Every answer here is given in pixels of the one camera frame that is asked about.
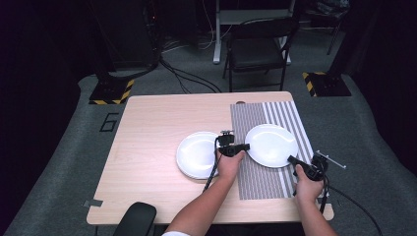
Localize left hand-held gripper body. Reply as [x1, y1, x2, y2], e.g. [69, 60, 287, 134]
[215, 129, 246, 158]

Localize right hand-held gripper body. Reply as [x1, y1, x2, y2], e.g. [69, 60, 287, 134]
[296, 149, 347, 182]

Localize white plate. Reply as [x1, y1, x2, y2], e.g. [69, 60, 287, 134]
[176, 163, 217, 181]
[244, 123, 300, 169]
[175, 131, 221, 179]

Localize person's left hand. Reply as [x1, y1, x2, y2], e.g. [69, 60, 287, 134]
[216, 149, 247, 182]

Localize person's right hand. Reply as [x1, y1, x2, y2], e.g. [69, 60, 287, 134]
[292, 164, 327, 205]

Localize grey striped placemat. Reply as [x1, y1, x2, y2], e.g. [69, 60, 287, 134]
[229, 100, 330, 201]

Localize black yellow-striped stand base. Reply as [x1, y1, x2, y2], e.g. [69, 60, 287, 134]
[302, 71, 352, 98]
[88, 78, 136, 106]

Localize black folding chair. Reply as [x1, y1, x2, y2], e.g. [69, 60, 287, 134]
[221, 17, 300, 92]

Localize black chair armrest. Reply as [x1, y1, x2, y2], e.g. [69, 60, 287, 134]
[112, 201, 157, 236]

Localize black tape floor marking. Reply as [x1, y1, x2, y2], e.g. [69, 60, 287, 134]
[98, 112, 120, 133]

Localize dark computer tower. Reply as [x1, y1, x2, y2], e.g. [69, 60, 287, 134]
[88, 0, 163, 73]

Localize left hand-held gripper cable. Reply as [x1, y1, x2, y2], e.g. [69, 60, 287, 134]
[202, 137, 221, 194]

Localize hand-held gripper cable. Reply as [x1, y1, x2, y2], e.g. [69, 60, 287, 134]
[318, 160, 331, 214]
[202, 137, 221, 194]

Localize right hand-held gripper cable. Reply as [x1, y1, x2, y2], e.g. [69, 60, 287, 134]
[318, 160, 331, 214]

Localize black cable beside table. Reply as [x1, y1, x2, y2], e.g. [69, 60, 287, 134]
[328, 184, 384, 236]

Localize black floor cables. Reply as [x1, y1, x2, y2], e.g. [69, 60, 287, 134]
[158, 55, 223, 94]

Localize white desk frame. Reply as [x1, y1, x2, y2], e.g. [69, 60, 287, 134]
[212, 0, 296, 65]

